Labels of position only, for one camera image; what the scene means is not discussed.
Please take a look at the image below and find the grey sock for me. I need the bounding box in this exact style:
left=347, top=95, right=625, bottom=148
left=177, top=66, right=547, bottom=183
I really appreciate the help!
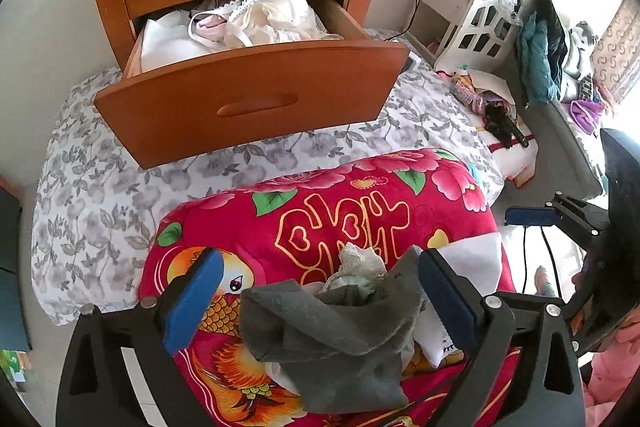
left=240, top=247, right=425, bottom=415

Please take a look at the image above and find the white sock with print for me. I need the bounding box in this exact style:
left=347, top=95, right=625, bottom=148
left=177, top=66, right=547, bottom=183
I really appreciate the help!
left=412, top=232, right=502, bottom=369

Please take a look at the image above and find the pink rolled garment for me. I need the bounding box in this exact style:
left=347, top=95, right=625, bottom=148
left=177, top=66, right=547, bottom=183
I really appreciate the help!
left=191, top=12, right=227, bottom=42

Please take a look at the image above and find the grey floral bed sheet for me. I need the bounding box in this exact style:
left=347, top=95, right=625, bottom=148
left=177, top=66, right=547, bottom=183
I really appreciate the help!
left=30, top=64, right=504, bottom=326

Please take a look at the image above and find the white folded cloth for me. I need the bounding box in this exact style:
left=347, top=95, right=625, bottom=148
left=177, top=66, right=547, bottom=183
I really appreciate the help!
left=140, top=10, right=226, bottom=72

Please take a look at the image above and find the red floral blanket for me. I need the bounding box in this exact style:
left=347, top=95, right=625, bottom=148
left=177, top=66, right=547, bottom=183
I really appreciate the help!
left=139, top=148, right=513, bottom=426

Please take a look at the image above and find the black toy on bed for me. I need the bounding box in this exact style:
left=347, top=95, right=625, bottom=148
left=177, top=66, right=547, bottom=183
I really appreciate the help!
left=484, top=104, right=529, bottom=148

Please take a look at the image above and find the pink sleeve forearm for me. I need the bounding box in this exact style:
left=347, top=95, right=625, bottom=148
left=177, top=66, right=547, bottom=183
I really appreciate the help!
left=584, top=308, right=640, bottom=426

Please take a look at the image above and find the teal jacket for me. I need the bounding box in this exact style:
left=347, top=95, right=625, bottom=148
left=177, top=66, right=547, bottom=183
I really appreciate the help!
left=515, top=0, right=568, bottom=106

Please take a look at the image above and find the cream lace garment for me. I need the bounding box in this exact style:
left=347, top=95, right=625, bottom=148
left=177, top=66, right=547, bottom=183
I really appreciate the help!
left=189, top=0, right=343, bottom=50

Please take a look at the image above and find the dark blue cabinet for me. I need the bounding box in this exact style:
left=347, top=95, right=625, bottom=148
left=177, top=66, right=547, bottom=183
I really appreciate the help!
left=0, top=187, right=32, bottom=352

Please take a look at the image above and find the purple cloth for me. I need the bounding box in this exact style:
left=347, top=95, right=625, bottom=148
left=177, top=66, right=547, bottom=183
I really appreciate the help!
left=570, top=100, right=605, bottom=134

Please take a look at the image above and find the mint green lace garment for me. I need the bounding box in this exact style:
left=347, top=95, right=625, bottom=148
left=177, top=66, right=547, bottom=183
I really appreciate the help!
left=321, top=243, right=387, bottom=298

